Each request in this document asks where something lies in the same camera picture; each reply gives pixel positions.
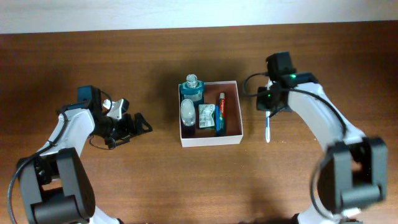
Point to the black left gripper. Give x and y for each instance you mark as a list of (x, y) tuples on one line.
[(129, 130)]

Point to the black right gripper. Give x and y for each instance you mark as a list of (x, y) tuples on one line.
[(262, 102)]

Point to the blue and white toothbrush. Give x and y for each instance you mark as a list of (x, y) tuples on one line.
[(268, 127)]

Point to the clear pump soap bottle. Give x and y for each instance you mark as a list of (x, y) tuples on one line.
[(188, 117)]

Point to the green Colgate toothpaste tube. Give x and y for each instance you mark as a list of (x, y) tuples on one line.
[(221, 117)]

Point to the blue disposable razor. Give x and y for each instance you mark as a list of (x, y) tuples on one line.
[(217, 120)]

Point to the blue Listerine mouthwash bottle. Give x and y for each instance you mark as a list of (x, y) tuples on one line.
[(193, 89)]

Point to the green and white soap packet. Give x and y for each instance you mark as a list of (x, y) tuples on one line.
[(206, 116)]

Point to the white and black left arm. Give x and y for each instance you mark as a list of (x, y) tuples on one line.
[(53, 182)]

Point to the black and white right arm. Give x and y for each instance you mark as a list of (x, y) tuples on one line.
[(352, 175)]

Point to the white cardboard box, pink inside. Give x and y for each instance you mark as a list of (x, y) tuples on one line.
[(234, 122)]

